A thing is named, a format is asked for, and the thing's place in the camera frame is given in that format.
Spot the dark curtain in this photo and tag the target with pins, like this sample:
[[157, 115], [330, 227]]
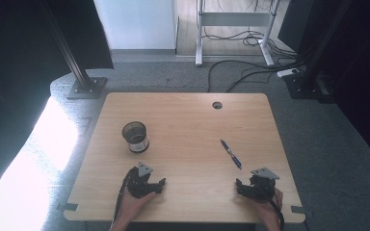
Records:
[[366, 80], [13, 80]]

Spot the white desk frame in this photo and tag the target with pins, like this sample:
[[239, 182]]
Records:
[[234, 19]]

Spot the black mesh pen cup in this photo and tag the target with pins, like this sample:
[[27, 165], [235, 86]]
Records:
[[136, 141]]

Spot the person's right hand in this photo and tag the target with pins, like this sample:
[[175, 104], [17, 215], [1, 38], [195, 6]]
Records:
[[271, 210]]

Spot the blue pen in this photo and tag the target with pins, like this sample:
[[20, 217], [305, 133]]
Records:
[[231, 154]]

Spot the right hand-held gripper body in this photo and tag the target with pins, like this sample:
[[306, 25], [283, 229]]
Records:
[[263, 189]]

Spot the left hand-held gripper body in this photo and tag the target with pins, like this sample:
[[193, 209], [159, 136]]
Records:
[[138, 187]]

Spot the person's left hand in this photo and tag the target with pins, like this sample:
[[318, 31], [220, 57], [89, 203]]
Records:
[[133, 207]]

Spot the white panel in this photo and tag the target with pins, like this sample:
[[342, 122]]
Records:
[[135, 24]]

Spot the white power strip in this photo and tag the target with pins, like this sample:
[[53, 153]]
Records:
[[287, 72]]

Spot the black metal stand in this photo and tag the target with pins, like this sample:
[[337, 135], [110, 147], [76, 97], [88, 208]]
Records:
[[77, 69], [308, 80]]

